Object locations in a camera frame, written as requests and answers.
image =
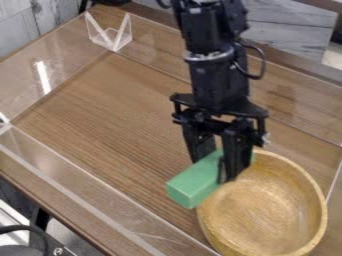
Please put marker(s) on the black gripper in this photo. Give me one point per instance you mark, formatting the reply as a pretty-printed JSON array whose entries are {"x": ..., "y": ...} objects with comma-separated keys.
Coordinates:
[{"x": 221, "y": 90}]

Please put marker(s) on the green rectangular block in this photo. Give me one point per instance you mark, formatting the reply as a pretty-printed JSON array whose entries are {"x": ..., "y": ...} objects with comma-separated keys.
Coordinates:
[{"x": 197, "y": 182}]

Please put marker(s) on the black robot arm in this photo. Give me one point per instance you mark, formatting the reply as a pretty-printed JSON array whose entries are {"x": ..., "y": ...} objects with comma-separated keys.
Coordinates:
[{"x": 212, "y": 25}]

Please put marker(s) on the brown wooden bowl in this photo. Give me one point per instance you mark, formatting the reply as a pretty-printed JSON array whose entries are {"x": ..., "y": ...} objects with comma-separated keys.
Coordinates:
[{"x": 269, "y": 213}]

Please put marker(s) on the clear acrylic front barrier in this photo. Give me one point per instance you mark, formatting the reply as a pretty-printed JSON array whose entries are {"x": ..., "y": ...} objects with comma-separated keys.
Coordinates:
[{"x": 96, "y": 210}]

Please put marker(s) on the black table leg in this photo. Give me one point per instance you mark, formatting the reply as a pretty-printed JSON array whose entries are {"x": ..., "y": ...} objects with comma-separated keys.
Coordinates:
[{"x": 41, "y": 218}]

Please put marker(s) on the clear acrylic corner bracket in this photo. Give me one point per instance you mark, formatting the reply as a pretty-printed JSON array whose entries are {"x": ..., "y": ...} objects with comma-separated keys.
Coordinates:
[{"x": 110, "y": 38}]

